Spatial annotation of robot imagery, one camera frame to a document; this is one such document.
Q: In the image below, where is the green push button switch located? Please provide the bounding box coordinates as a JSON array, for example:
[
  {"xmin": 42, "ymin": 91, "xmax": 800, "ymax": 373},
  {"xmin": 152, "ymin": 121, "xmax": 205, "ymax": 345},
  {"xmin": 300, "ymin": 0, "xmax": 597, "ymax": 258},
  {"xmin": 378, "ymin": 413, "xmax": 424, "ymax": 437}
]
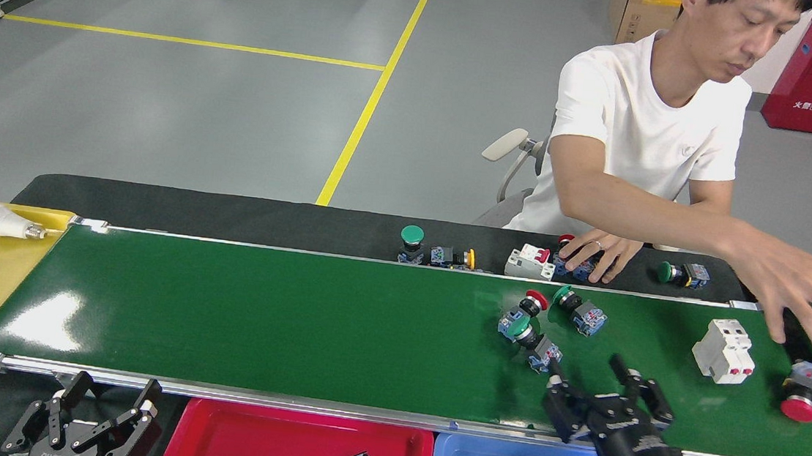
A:
[
  {"xmin": 549, "ymin": 283, "xmax": 611, "ymax": 340},
  {"xmin": 656, "ymin": 260, "xmax": 712, "ymax": 291},
  {"xmin": 397, "ymin": 224, "xmax": 428, "ymax": 266},
  {"xmin": 504, "ymin": 316, "xmax": 566, "ymax": 375}
]

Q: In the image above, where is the white circuit breaker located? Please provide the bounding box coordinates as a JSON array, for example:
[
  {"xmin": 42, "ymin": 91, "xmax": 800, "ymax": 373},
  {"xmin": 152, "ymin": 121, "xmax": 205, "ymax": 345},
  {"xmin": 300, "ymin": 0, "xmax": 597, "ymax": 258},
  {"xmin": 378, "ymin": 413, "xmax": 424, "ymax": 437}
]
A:
[
  {"xmin": 689, "ymin": 315, "xmax": 760, "ymax": 388},
  {"xmin": 503, "ymin": 242, "xmax": 558, "ymax": 282}
]

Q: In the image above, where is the long green conveyor belt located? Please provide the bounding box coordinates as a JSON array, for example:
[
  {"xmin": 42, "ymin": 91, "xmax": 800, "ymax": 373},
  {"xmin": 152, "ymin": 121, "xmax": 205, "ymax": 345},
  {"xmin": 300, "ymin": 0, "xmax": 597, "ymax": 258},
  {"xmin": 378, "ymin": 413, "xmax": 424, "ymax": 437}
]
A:
[{"xmin": 0, "ymin": 211, "xmax": 812, "ymax": 456}]

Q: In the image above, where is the person's left hand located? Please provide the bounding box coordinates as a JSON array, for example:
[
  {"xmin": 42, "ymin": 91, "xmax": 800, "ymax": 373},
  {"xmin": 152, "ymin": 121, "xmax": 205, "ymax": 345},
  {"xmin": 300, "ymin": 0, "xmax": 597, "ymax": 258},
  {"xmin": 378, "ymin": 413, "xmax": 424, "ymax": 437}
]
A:
[{"xmin": 556, "ymin": 227, "xmax": 645, "ymax": 288}]

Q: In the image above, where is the person's right hand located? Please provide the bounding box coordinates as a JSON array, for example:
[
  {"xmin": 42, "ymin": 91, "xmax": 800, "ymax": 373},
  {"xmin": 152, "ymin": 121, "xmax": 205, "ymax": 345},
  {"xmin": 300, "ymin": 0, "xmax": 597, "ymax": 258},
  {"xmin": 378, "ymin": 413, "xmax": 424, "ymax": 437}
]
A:
[{"xmin": 712, "ymin": 226, "xmax": 812, "ymax": 358}]

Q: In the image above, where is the red plastic bin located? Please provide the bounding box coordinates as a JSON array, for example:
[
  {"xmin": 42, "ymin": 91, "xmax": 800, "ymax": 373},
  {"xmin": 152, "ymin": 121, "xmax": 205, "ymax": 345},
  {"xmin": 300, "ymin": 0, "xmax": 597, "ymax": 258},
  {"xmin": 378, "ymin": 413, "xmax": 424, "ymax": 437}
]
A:
[{"xmin": 158, "ymin": 396, "xmax": 436, "ymax": 456}]

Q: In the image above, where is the person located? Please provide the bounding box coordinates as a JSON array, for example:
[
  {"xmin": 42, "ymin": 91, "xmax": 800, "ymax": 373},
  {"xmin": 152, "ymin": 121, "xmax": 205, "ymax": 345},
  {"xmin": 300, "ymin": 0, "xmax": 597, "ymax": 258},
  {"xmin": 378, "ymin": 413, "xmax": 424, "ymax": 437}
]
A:
[{"xmin": 496, "ymin": 0, "xmax": 812, "ymax": 359}]

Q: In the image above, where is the grey office chair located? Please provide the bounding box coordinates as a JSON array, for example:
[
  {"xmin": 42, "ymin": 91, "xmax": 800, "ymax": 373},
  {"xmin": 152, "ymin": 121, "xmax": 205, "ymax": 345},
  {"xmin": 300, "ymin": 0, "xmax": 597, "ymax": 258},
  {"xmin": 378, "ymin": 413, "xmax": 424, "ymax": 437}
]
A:
[{"xmin": 472, "ymin": 124, "xmax": 555, "ymax": 232}]

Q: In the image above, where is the brown cardboard box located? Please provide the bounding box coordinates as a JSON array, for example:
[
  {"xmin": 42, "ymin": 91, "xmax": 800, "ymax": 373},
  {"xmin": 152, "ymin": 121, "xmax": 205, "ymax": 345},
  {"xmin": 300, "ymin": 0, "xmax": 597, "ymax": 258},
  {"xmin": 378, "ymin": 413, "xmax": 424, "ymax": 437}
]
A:
[{"xmin": 604, "ymin": 0, "xmax": 684, "ymax": 51}]

